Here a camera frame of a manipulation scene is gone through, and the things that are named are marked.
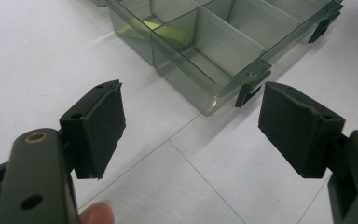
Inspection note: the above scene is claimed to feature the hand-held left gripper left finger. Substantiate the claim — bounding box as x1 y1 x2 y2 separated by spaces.
59 79 128 181

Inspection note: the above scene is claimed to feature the yellow-green stick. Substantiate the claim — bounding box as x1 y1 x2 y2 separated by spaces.
117 20 193 51

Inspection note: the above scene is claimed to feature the green translucent organizer box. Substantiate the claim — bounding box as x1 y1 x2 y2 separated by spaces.
88 0 345 118

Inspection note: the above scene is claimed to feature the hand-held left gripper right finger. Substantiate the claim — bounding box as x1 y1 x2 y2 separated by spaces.
257 80 347 179

